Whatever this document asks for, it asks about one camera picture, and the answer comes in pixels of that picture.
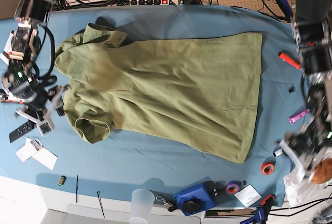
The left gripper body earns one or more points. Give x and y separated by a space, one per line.
307 150

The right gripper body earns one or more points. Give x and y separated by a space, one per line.
40 109

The olive green t-shirt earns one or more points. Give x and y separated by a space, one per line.
202 92

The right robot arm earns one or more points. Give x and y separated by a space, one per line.
22 82

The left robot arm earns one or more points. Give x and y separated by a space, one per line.
311 28

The black remote control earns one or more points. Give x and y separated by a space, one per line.
21 131

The white black marker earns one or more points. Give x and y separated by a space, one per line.
278 152

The pink tube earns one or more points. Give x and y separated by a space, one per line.
298 116

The orange furry object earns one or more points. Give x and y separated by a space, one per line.
322 172

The orange white utility knife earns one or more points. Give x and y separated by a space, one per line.
9 99

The white plastic bag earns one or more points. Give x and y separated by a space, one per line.
299 186

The white card package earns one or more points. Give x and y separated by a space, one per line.
28 150

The red tape roll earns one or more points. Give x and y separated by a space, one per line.
267 168

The white paper sheet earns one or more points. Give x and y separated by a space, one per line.
40 153

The small green battery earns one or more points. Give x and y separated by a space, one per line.
62 180

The white paper card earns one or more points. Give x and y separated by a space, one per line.
248 196

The blue orange bar clamp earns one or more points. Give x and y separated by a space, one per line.
262 212

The black zip tie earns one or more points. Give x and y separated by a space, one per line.
100 202
76 192

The purple tape roll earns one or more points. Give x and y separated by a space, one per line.
232 187

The orange screwdriver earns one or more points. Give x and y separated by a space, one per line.
286 58

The blue plastic box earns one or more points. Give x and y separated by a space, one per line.
195 199

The translucent plastic cup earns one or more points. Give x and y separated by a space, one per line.
142 201

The metal carabiner keyring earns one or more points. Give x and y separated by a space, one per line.
167 203

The white power strip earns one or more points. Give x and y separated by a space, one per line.
145 2

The blue clamp handle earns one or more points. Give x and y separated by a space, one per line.
286 10

